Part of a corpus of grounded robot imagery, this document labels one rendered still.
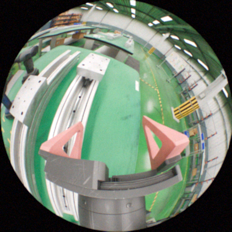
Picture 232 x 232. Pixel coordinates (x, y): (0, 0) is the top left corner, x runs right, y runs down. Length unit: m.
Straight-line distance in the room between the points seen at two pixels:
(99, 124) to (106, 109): 0.08
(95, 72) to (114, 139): 0.27
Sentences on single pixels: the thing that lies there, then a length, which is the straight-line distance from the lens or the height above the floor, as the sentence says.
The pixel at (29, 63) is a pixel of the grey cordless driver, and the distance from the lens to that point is 0.49.
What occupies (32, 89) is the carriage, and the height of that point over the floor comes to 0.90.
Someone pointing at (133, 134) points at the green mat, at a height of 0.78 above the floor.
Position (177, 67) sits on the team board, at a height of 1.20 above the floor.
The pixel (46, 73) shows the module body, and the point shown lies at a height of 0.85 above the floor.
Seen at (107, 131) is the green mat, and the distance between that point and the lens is 0.34.
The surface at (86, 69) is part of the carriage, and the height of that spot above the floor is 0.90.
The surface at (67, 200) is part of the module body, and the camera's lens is 0.34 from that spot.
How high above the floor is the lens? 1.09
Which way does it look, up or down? 54 degrees down
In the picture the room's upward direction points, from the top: 48 degrees clockwise
